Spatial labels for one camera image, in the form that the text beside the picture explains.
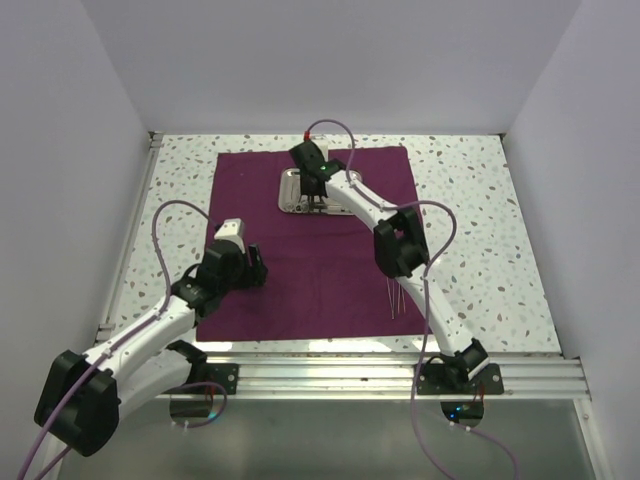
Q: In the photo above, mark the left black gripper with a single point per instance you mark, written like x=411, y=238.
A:
x=254, y=274

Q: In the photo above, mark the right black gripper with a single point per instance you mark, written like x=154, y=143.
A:
x=305, y=190

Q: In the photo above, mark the purple surgical cloth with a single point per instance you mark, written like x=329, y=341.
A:
x=322, y=279

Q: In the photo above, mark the steel tweezers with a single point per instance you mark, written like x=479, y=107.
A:
x=394, y=296

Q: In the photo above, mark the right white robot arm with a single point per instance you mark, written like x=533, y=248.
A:
x=401, y=254

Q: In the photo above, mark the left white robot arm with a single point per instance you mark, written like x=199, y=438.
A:
x=86, y=395

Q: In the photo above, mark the steel instrument tray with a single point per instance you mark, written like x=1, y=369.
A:
x=290, y=188

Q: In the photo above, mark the steel scissors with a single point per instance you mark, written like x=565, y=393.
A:
x=301, y=205

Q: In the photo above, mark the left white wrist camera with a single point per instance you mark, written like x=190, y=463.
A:
x=232, y=230

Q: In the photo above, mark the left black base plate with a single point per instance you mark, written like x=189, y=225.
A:
x=224, y=374

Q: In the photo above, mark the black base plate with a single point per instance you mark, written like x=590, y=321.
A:
x=438, y=379
x=224, y=374

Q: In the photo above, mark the aluminium front rail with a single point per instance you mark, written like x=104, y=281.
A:
x=375, y=376

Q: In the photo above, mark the aluminium rail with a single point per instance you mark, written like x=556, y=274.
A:
x=107, y=324
x=375, y=376

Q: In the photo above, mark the aluminium left side rail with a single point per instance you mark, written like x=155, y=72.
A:
x=107, y=324

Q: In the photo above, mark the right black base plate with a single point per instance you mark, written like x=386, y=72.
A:
x=438, y=379

